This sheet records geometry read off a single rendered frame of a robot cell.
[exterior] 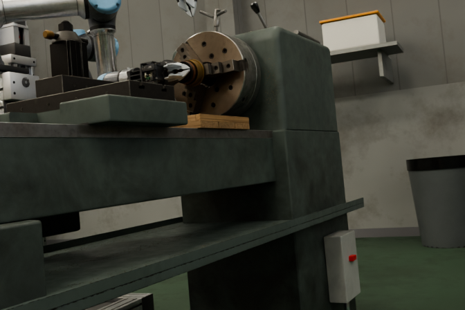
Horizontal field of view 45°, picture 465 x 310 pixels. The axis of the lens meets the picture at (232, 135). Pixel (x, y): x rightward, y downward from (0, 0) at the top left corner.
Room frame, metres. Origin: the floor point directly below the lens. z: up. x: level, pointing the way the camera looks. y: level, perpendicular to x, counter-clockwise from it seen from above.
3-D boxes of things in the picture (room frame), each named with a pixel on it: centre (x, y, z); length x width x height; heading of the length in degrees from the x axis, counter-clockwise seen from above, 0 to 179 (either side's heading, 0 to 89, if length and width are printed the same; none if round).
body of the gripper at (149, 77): (1.86, 0.26, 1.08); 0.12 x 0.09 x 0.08; 61
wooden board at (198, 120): (1.80, 0.17, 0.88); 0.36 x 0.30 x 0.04; 61
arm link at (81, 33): (2.39, 0.65, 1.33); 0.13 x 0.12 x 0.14; 136
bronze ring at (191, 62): (1.89, 0.12, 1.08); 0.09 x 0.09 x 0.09; 62
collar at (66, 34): (1.51, 0.43, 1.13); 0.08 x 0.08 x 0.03
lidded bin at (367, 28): (4.68, -1.10, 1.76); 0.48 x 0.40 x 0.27; 66
